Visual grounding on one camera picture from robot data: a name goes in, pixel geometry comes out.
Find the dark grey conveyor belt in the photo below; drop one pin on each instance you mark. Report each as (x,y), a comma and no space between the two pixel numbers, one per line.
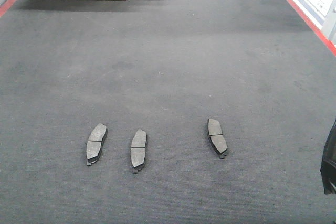
(165,67)

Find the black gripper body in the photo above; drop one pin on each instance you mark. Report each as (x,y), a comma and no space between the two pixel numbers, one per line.
(328,163)

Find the brake pad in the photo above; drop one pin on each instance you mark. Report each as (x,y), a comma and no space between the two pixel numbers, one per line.
(137,150)
(216,138)
(95,143)

